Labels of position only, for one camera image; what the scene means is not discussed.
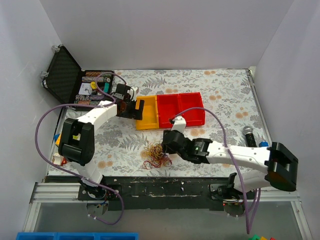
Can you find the yellow plastic bin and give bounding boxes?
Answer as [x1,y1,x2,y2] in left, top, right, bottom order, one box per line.
[135,95,160,131]

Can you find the red wire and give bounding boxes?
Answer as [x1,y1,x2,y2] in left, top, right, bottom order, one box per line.
[141,154,173,171]

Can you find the red plastic bin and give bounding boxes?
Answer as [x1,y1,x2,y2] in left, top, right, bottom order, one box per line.
[157,94,181,129]
[178,92,205,127]

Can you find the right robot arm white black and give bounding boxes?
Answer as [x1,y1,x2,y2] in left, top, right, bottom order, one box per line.
[161,130,299,199]

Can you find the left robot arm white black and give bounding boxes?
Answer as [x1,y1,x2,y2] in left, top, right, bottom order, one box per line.
[58,83,144,200]

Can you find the black poker chip case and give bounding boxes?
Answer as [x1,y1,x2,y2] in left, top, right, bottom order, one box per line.
[42,44,115,106]

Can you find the black silver microphone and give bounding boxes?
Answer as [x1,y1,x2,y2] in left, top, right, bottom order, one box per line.
[242,126,258,148]

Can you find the yellow toy brick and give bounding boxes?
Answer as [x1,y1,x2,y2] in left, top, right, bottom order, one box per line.
[54,133,61,147]

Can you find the red white toy block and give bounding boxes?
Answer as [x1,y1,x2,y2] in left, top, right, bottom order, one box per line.
[52,153,67,166]

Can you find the blue toy piece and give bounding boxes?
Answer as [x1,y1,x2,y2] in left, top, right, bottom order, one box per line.
[258,141,269,148]

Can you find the green red toy blocks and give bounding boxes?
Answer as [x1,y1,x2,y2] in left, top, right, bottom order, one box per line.
[249,234,276,240]

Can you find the blue plastic tray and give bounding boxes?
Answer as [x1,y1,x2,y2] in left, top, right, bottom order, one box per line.
[16,232,139,240]

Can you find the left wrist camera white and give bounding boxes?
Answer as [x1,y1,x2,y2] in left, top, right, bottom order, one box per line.
[127,86,139,101]

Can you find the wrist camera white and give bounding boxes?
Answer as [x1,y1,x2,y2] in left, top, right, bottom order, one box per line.
[127,86,139,101]
[171,115,187,134]

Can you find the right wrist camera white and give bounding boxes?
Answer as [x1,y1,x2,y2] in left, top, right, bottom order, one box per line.
[171,115,187,134]

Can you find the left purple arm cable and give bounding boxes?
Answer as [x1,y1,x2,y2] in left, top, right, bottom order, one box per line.
[34,71,127,225]

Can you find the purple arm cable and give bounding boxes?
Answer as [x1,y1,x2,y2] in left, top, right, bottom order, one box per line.
[172,106,262,235]
[34,71,127,225]

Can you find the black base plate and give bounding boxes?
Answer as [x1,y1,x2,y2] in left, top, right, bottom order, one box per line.
[77,176,257,212]

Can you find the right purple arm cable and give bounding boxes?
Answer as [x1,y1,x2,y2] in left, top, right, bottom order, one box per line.
[172,106,262,235]

